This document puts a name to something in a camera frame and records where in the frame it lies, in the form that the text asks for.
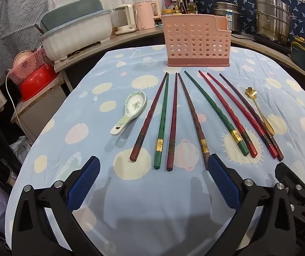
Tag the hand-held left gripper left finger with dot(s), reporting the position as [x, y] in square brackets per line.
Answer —
[84, 184]

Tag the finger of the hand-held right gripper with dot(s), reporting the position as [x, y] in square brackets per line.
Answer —
[284, 172]

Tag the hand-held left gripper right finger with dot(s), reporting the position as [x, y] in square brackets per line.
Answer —
[223, 184]

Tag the green chopstick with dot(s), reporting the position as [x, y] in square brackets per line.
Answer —
[162, 117]
[236, 136]

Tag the dark red chopstick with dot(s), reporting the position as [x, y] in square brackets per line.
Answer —
[148, 120]
[173, 117]

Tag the pink perforated utensil holder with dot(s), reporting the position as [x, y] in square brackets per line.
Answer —
[192, 40]

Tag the dark purple chopstick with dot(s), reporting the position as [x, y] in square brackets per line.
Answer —
[280, 156]

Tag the white plastic bag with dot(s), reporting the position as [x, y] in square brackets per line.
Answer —
[20, 149]

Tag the brown chopstick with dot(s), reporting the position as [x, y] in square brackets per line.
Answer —
[193, 117]

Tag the blue printed tablecloth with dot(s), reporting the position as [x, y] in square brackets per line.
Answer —
[152, 218]

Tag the beige cabinet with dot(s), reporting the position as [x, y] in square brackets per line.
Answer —
[43, 112]

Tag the gold flower spoon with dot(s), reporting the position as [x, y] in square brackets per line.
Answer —
[251, 92]

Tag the white ceramic soup spoon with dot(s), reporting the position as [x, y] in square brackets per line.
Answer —
[133, 102]

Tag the red plastic basin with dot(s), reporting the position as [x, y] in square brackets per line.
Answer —
[37, 84]

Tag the black induction cooker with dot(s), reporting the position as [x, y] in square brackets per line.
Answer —
[275, 47]

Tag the pink plastic basket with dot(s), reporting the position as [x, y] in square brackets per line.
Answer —
[27, 70]

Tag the pink and white bowl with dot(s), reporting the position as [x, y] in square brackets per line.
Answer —
[21, 57]

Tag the dish drainer box with lid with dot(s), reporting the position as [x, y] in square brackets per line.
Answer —
[75, 40]

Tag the steel steamer pot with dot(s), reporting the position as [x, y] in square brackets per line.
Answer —
[272, 21]

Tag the grey wood counter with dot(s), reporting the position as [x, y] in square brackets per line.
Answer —
[131, 38]

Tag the dark wooden utensil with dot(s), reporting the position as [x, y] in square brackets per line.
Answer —
[39, 29]

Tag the grey striped cloth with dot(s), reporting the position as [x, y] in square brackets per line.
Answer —
[8, 32]

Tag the white electric kettle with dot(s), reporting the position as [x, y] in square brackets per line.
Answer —
[124, 18]

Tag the steel rice cooker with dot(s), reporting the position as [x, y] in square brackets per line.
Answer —
[226, 10]

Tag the pink electric kettle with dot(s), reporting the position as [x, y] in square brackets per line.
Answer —
[145, 14]

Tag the yellow cooking oil bottle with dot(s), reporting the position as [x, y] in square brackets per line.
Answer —
[191, 6]

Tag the yellow lid jar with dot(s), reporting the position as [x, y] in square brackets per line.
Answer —
[168, 12]

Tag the dark sauce bottle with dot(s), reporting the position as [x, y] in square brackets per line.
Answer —
[182, 6]

